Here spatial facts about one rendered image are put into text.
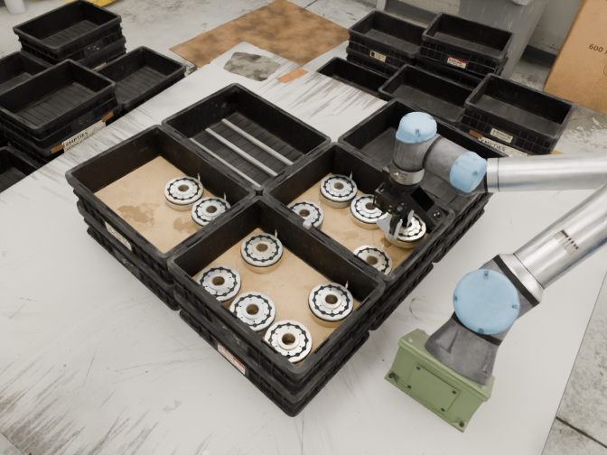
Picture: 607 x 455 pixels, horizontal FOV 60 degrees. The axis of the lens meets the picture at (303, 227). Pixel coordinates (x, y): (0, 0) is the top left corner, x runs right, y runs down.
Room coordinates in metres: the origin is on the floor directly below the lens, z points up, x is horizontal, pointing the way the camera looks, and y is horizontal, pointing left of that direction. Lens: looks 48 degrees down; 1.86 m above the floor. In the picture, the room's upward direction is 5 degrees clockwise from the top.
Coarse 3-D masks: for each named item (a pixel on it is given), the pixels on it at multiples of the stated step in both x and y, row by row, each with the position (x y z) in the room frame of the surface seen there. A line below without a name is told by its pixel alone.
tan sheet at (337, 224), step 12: (312, 192) 1.05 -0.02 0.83; (360, 192) 1.07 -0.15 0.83; (288, 204) 1.00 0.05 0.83; (324, 204) 1.01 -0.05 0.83; (324, 216) 0.96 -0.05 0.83; (336, 216) 0.97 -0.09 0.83; (348, 216) 0.97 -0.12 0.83; (324, 228) 0.92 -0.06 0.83; (336, 228) 0.92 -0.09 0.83; (348, 228) 0.93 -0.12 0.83; (360, 228) 0.93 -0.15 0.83; (336, 240) 0.88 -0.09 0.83; (348, 240) 0.89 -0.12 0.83; (360, 240) 0.89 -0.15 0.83; (372, 240) 0.89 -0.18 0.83; (384, 240) 0.90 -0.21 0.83; (396, 252) 0.86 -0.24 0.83; (408, 252) 0.86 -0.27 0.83; (396, 264) 0.82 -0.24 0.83
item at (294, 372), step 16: (240, 208) 0.87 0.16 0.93; (272, 208) 0.88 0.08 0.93; (224, 224) 0.82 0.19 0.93; (192, 240) 0.76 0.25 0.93; (320, 240) 0.79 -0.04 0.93; (176, 256) 0.71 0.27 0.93; (176, 272) 0.67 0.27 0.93; (368, 272) 0.71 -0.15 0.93; (192, 288) 0.63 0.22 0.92; (384, 288) 0.67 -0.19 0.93; (208, 304) 0.60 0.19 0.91; (368, 304) 0.63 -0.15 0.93; (240, 320) 0.56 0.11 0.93; (352, 320) 0.58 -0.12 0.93; (256, 336) 0.53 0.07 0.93; (336, 336) 0.54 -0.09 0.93; (272, 352) 0.49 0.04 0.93; (320, 352) 0.50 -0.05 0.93; (288, 368) 0.46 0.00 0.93; (304, 368) 0.47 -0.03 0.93
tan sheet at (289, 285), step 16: (224, 256) 0.80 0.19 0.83; (240, 256) 0.80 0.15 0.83; (288, 256) 0.81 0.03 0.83; (240, 272) 0.75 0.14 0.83; (272, 272) 0.76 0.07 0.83; (288, 272) 0.77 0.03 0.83; (304, 272) 0.77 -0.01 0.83; (256, 288) 0.71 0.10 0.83; (272, 288) 0.71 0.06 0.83; (288, 288) 0.72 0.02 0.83; (304, 288) 0.72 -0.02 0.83; (288, 304) 0.67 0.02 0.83; (304, 304) 0.68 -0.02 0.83; (304, 320) 0.63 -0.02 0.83; (320, 336) 0.60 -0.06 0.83
